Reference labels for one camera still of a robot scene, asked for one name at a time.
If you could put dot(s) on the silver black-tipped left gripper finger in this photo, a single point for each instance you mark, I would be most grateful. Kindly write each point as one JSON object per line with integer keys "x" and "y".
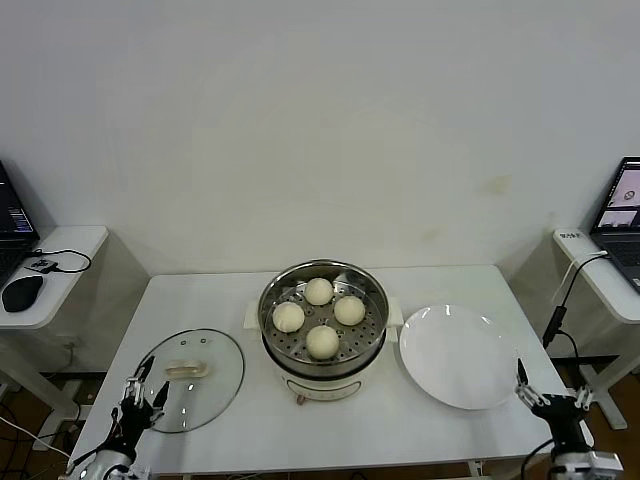
{"x": 157, "y": 407}
{"x": 134, "y": 390}

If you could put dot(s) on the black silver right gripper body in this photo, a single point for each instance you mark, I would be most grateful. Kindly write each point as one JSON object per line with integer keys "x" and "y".
{"x": 562, "y": 420}

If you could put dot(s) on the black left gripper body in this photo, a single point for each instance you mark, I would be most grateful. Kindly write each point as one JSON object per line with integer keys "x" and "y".
{"x": 131, "y": 422}

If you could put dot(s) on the silver black-tipped right gripper finger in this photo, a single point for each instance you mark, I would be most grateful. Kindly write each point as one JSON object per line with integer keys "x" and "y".
{"x": 530, "y": 392}
{"x": 584, "y": 399}

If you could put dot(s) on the round glass pot lid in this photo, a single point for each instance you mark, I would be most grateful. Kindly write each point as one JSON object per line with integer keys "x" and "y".
{"x": 220, "y": 360}

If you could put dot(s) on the white steamed baozi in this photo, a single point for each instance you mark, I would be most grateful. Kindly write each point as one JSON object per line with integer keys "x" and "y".
{"x": 288, "y": 317}
{"x": 318, "y": 291}
{"x": 321, "y": 343}
{"x": 349, "y": 310}

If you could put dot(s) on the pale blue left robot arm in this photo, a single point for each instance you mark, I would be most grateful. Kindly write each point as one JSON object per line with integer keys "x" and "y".
{"x": 107, "y": 462}

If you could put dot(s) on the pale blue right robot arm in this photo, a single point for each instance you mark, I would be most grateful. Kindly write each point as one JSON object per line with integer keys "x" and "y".
{"x": 570, "y": 465}

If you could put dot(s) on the stainless perforated steamer basket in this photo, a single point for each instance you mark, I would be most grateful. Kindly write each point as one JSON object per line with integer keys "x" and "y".
{"x": 372, "y": 305}

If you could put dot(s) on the round white plate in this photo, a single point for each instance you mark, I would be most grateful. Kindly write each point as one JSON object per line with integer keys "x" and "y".
{"x": 450, "y": 355}

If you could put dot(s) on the white side desk with label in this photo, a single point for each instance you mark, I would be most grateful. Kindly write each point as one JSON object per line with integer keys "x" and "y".
{"x": 605, "y": 290}

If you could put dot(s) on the white rectangular work table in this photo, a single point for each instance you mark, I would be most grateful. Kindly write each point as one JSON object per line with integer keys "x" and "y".
{"x": 200, "y": 300}

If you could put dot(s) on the black computer mouse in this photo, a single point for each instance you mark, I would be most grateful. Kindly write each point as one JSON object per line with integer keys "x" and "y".
{"x": 21, "y": 294}

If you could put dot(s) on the small black usb hub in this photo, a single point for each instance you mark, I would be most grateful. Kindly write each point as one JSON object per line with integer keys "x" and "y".
{"x": 40, "y": 265}

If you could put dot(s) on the white side desk with mouse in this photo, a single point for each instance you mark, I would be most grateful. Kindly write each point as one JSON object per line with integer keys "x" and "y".
{"x": 75, "y": 240}

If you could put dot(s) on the cream electric cooker base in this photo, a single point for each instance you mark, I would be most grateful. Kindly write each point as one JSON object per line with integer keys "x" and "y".
{"x": 325, "y": 387}

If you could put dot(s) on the grey laptop with bright windows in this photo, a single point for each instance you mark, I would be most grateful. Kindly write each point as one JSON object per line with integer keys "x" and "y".
{"x": 620, "y": 200}

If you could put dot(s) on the black laptop with dark screen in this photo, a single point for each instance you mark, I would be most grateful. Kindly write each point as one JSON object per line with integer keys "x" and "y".
{"x": 10, "y": 220}

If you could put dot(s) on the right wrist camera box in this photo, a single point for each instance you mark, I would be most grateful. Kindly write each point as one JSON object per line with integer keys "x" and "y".
{"x": 606, "y": 462}

